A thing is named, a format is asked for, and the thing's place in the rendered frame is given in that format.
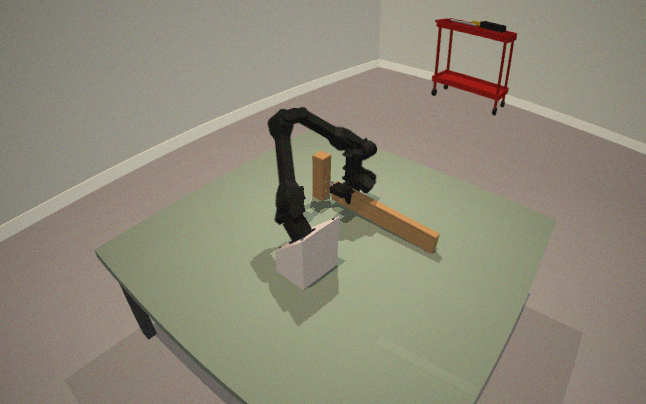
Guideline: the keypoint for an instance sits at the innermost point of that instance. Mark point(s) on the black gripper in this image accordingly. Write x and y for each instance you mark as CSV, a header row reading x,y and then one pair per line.
x,y
345,190

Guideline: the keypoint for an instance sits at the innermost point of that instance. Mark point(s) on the brown wooden post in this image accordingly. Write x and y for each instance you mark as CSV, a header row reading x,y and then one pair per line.
x,y
321,174

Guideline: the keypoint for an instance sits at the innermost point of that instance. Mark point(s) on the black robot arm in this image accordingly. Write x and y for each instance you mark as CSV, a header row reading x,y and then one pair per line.
x,y
290,197

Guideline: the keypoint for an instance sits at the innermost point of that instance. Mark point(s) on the brown wooden board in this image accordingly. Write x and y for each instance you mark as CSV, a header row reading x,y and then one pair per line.
x,y
384,216

